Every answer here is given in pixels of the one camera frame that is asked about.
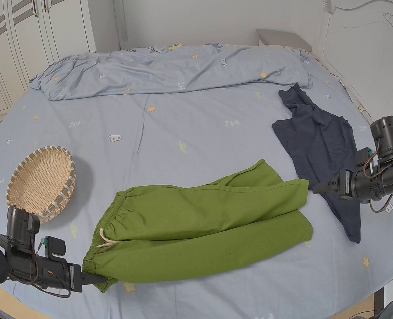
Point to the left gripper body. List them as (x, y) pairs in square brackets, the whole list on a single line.
[(58, 272)]

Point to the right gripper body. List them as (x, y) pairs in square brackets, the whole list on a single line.
[(359, 186)]

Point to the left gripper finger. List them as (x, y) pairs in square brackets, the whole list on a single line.
[(95, 278)]

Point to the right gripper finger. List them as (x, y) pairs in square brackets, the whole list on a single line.
[(329, 187)]

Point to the green shorts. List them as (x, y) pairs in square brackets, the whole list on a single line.
[(183, 228)]

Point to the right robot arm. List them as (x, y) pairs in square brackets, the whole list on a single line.
[(387, 131)]

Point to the dark blue garment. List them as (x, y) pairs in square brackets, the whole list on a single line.
[(323, 145)]

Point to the round woven basket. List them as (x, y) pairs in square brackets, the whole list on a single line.
[(40, 181)]

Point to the bed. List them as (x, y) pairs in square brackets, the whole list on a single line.
[(199, 131)]

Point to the grey bedside table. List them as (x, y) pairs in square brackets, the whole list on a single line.
[(276, 37)]

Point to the pale blue quilt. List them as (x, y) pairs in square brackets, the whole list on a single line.
[(183, 71)]

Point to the white wardrobe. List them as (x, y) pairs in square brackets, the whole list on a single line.
[(23, 28)]

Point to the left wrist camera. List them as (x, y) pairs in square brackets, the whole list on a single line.
[(55, 246)]

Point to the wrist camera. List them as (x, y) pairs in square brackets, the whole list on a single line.
[(55, 246), (362, 156)]

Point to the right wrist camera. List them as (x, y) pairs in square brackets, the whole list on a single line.
[(362, 156)]

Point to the white wall duct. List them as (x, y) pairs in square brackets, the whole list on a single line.
[(120, 8)]

